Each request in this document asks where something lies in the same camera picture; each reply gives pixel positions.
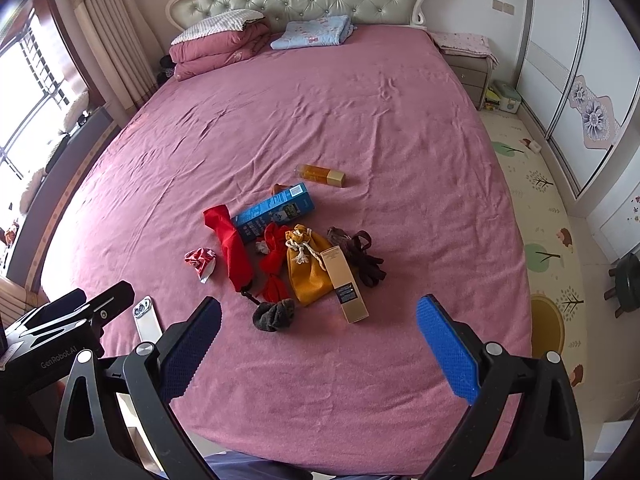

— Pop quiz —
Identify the cartoon play mat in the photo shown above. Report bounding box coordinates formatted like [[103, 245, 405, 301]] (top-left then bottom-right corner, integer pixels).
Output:
[[480, 110, 606, 425]]

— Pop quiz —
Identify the green stool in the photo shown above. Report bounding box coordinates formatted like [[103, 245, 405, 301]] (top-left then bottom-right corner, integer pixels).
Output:
[[603, 252, 640, 318]]

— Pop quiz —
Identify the pink bed sheet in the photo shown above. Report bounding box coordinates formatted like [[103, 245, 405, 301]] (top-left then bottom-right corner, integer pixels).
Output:
[[39, 24, 533, 476]]

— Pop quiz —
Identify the grey nightstand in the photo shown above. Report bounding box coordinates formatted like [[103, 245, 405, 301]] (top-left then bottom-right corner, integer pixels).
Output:
[[430, 32, 498, 110]]

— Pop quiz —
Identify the blue carton box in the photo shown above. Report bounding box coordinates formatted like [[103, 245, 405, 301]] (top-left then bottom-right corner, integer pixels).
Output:
[[232, 183, 314, 243]]

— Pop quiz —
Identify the gold slim box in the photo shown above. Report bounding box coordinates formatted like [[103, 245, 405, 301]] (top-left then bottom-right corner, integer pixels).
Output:
[[320, 246, 369, 324]]

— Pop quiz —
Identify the beige curtain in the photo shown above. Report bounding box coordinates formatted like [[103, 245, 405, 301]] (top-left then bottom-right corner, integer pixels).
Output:
[[70, 0, 164, 113]]

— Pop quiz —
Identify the white smartphone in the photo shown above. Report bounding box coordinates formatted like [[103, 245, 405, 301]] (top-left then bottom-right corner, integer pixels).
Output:
[[132, 296, 163, 344]]

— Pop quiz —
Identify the folded pink quilt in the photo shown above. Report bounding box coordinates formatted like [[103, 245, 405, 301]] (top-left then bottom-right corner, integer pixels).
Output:
[[169, 20, 271, 81]]

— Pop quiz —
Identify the amber perfume bottle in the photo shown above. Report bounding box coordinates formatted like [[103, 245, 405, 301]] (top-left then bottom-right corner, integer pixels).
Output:
[[295, 164, 346, 188]]

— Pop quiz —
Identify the folded light blue blanket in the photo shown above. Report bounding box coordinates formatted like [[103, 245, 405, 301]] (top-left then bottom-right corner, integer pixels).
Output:
[[270, 15, 354, 51]]

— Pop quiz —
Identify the small orange sock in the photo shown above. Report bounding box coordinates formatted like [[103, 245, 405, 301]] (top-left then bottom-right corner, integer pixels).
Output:
[[270, 184, 288, 196]]

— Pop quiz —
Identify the red white wrapper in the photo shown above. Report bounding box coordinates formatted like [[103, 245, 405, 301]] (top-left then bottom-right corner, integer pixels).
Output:
[[184, 247, 217, 284]]

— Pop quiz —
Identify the red fabric piece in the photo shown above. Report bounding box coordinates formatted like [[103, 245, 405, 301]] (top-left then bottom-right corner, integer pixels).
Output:
[[255, 222, 291, 302]]

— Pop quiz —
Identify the dark grey sock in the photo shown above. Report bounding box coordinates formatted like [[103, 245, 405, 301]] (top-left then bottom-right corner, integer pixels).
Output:
[[253, 298, 295, 333]]

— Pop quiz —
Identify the red cloth bag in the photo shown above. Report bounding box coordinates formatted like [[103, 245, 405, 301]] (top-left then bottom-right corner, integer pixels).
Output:
[[203, 205, 255, 292]]

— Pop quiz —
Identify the green storage box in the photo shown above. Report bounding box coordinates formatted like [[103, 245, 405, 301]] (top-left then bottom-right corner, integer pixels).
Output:
[[489, 79, 522, 114]]

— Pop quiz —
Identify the striped white pillow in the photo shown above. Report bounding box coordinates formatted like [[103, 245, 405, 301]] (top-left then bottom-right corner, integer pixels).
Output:
[[171, 9, 265, 46]]

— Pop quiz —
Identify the person's left hand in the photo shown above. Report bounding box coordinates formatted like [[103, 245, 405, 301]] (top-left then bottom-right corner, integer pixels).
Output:
[[1, 422, 52, 479]]

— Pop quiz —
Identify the white sliding wardrobe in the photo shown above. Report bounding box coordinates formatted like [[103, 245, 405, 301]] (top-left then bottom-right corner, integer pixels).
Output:
[[516, 0, 639, 195]]

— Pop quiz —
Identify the mustard drawstring pouch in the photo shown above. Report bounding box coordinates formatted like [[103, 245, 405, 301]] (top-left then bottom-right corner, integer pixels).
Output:
[[285, 224, 333, 307]]

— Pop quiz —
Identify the dark maroon glove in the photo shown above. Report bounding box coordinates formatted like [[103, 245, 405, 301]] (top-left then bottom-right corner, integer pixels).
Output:
[[328, 226, 386, 288]]

